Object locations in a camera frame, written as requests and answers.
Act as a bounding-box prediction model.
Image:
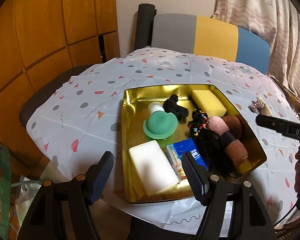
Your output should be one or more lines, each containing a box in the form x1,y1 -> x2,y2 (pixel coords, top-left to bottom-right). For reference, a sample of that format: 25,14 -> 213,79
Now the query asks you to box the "black rolled mat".
134,4 -> 157,53

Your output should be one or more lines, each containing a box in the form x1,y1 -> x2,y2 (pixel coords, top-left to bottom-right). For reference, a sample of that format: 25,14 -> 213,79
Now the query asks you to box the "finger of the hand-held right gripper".
256,114 -> 288,133

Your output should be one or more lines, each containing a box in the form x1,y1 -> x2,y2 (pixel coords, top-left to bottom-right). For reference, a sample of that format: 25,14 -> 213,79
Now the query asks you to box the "blue tissue packet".
166,139 -> 209,180

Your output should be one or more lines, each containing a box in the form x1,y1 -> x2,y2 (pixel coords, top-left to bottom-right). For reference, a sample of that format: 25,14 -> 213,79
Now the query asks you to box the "clear plastic bag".
14,177 -> 52,220

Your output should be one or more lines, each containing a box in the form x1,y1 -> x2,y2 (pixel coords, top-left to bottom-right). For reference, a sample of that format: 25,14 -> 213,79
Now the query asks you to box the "pink towel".
206,116 -> 248,170

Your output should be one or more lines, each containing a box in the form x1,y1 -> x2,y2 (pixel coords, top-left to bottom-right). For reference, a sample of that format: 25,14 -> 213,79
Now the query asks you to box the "yellow and green sponge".
191,90 -> 227,117

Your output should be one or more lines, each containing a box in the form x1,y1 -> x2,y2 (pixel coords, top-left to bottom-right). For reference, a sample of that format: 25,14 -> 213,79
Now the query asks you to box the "gold tin box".
122,84 -> 267,207

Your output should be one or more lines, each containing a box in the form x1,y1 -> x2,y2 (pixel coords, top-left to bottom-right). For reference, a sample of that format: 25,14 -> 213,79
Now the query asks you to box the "black cable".
276,202 -> 300,229

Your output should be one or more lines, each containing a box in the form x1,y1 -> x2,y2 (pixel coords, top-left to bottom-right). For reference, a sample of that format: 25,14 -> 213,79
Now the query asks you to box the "brown egg-shaped sponge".
222,115 -> 243,139

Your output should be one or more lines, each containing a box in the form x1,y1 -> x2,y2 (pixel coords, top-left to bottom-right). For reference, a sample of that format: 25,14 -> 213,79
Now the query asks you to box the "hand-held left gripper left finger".
16,151 -> 115,240

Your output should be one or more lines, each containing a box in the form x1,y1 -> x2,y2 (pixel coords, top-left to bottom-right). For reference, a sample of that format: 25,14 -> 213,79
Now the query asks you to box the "beige patterned curtain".
212,0 -> 300,95

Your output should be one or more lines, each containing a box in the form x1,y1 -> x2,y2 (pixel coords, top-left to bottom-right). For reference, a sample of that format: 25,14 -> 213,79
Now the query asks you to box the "green silicone dome bottle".
143,102 -> 178,140

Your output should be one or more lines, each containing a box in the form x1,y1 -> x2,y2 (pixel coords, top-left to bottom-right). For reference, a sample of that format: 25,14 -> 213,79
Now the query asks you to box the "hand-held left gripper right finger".
181,151 -> 277,240

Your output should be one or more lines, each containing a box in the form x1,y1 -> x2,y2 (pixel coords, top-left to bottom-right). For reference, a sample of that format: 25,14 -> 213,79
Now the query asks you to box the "green glass side table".
0,142 -> 13,240

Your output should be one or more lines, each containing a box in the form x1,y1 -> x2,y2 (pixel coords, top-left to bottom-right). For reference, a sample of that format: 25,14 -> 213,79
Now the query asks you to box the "white block sponge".
128,140 -> 180,196

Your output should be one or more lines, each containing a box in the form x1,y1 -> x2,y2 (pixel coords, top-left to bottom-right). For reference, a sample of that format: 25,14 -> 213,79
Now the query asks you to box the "wooden wardrobe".
0,0 -> 120,155

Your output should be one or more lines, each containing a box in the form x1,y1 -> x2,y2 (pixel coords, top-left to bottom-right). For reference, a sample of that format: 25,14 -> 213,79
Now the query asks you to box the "wooden side table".
272,77 -> 300,110

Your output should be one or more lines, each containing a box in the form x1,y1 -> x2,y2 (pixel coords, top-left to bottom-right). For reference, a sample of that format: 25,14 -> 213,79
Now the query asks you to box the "beige bandage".
257,96 -> 274,117

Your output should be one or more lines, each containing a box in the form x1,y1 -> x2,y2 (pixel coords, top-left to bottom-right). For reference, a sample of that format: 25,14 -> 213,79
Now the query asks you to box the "pink scrunchie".
248,99 -> 264,112

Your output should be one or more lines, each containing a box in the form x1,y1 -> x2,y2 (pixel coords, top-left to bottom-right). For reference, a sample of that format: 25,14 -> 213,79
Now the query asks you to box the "white patterned tablecloth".
26,46 -> 300,233

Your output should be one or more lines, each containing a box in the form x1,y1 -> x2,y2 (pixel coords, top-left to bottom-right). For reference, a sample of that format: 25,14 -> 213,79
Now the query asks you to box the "black scrunchie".
164,94 -> 189,120

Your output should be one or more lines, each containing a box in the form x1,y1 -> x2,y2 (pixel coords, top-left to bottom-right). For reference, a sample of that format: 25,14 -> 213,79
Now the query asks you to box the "grey yellow blue chair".
151,13 -> 270,75

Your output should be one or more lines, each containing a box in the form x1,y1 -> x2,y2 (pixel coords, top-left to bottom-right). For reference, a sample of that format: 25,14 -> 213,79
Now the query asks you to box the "black hairpiece with coloured beads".
187,108 -> 237,180

